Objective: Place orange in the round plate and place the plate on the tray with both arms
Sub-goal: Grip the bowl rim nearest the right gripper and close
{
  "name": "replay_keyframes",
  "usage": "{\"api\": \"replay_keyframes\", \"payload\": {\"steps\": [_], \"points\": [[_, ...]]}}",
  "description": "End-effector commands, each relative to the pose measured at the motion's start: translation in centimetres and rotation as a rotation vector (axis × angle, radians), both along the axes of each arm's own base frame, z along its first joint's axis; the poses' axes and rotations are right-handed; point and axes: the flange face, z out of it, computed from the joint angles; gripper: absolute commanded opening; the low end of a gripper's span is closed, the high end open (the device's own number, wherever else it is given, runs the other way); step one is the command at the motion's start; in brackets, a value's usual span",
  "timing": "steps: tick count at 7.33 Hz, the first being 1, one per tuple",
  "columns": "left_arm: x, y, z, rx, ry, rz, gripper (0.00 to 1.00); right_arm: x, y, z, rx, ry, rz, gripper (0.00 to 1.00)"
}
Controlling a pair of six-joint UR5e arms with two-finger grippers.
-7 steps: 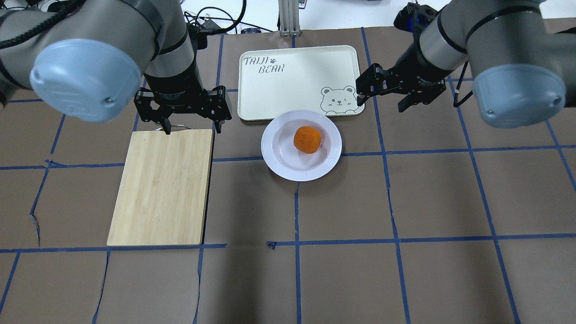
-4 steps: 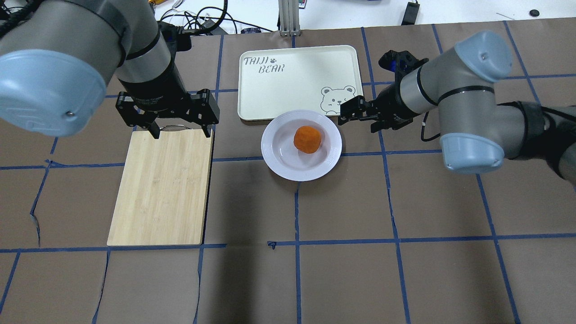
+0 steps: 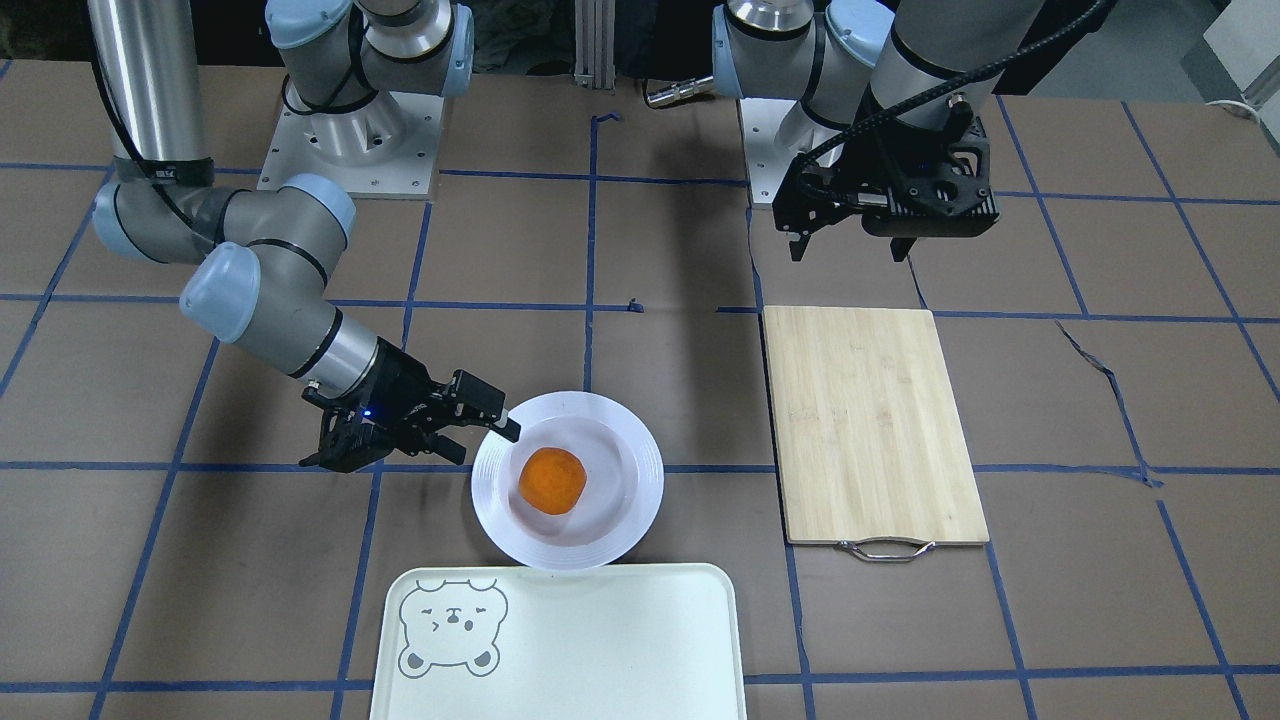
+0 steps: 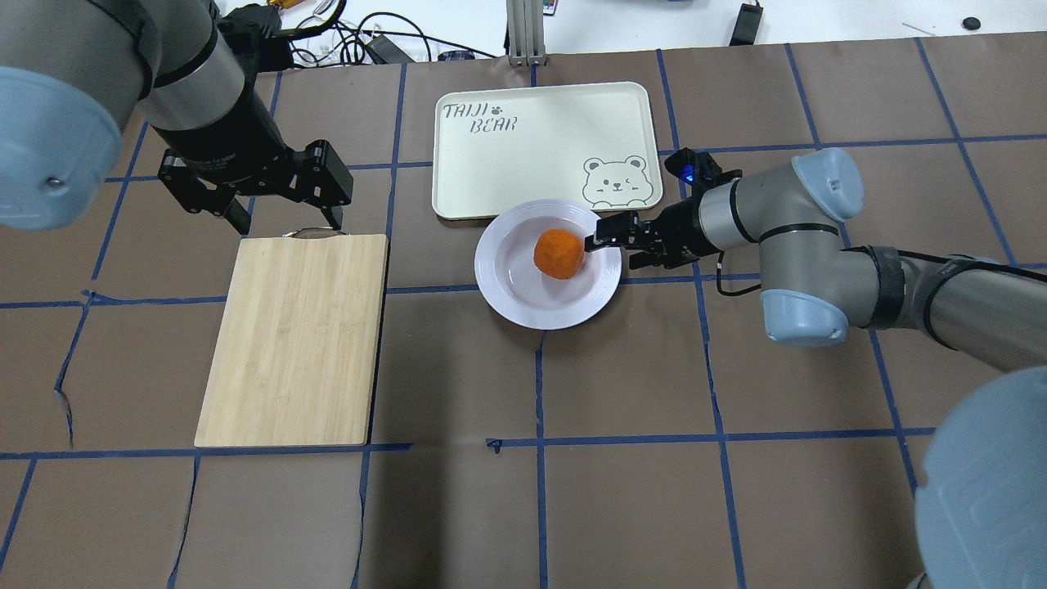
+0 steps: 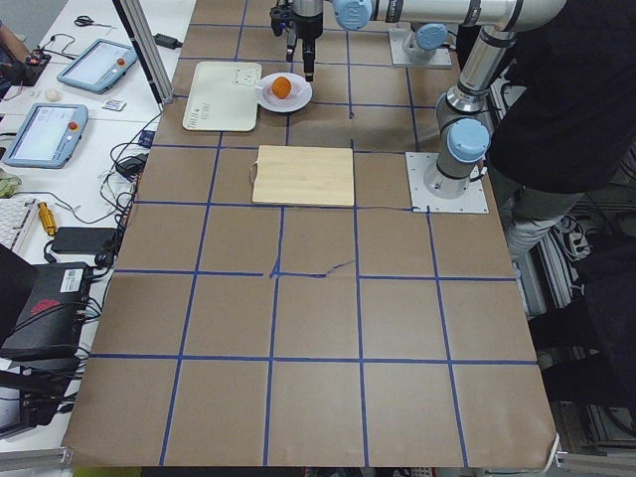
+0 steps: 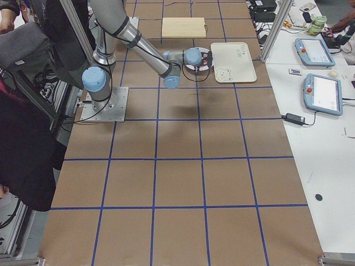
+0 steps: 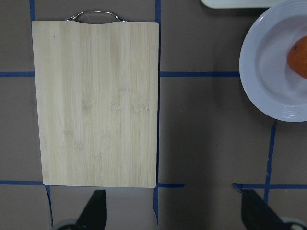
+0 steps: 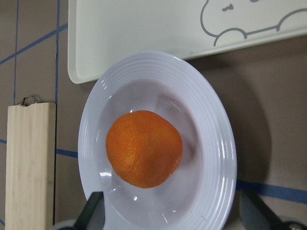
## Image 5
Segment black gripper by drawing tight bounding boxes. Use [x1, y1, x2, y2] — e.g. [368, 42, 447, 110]
[285, 0, 323, 82]

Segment orange fruit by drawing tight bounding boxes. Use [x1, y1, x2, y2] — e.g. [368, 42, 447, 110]
[270, 76, 293, 99]

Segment white round plate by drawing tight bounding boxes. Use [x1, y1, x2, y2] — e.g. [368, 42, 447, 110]
[255, 72, 313, 113]

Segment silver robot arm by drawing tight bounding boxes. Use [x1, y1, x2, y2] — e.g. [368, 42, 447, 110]
[269, 1, 449, 82]
[333, 1, 564, 199]

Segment cream tray with bear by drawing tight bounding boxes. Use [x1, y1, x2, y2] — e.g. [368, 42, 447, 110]
[182, 62, 261, 132]

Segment black power adapter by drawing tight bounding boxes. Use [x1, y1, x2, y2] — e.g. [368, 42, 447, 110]
[153, 33, 183, 50]

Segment wooden cutting board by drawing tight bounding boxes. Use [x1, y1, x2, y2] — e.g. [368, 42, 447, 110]
[252, 145, 355, 207]

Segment small printed card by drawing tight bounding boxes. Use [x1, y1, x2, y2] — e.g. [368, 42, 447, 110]
[102, 99, 126, 111]

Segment far blue teach pendant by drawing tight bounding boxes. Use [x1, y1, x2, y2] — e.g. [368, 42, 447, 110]
[57, 39, 137, 93]

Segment blue teach pendant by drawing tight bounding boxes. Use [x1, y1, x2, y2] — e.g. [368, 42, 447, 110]
[57, 39, 137, 93]
[3, 103, 88, 169]

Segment black scissors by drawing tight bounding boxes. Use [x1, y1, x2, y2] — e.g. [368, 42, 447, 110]
[74, 15, 114, 29]

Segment near blue teach pendant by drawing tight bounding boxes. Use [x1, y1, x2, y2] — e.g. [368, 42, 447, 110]
[3, 103, 88, 169]

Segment person in black top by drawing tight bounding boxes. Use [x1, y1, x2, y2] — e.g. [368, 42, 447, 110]
[487, 1, 635, 261]

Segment black flat power brick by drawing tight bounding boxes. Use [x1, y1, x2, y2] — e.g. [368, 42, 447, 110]
[51, 227, 115, 254]

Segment gold metal cylinder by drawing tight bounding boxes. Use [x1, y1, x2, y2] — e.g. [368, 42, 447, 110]
[38, 202, 58, 237]

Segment white keyboard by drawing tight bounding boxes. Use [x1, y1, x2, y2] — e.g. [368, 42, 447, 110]
[0, 197, 39, 253]

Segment black electronics box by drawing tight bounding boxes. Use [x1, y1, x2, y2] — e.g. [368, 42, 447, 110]
[1, 259, 90, 362]

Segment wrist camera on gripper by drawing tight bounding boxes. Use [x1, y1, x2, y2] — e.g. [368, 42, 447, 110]
[269, 3, 291, 37]

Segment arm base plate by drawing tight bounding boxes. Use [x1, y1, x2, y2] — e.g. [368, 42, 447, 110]
[405, 152, 489, 214]
[389, 23, 452, 70]

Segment aluminium frame post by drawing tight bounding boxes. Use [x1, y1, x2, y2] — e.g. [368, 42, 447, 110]
[112, 0, 174, 105]

